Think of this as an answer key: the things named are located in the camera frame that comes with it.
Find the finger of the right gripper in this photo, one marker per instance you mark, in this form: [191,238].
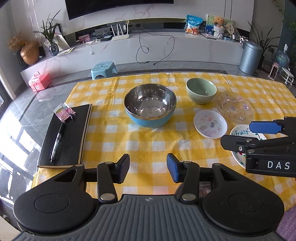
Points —
[267,127]

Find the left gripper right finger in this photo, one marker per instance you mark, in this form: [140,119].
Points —
[186,173]

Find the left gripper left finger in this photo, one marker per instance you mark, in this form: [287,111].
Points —
[108,174]

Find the white Fruity plate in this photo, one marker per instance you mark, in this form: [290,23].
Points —
[243,131]

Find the clear glass plate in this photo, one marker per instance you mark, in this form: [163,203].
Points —
[234,108]

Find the small white sticker plate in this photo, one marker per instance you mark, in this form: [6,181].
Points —
[210,124]

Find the blue steel bowl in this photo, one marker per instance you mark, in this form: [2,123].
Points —
[150,105]

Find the green ceramic bowl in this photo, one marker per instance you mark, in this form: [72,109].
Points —
[200,90]

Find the white round side stool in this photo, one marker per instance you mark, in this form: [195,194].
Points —
[287,76]

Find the black pen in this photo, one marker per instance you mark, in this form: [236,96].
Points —
[57,141]

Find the yellow checkered tablecloth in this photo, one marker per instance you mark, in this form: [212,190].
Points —
[111,133]

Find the blue water jug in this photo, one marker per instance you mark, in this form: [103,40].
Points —
[282,58]

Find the grey metal trash bin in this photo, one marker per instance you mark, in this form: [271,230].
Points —
[250,57]

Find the potted plant by bin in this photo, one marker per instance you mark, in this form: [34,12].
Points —
[263,42]

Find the light blue plastic stool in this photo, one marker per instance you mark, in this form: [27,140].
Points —
[106,69]

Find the pink storage box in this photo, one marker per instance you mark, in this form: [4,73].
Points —
[39,81]

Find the teddy bear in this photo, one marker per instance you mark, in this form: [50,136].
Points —
[218,22]

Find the white tv cabinet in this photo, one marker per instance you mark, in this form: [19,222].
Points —
[139,47]

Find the blue snack bag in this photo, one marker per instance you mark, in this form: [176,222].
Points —
[193,24]

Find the white wifi router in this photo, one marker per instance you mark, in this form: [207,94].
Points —
[120,31]

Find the gold vase with dried flowers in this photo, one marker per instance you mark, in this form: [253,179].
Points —
[28,51]

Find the green plant in blue vase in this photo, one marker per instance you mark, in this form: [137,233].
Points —
[49,29]

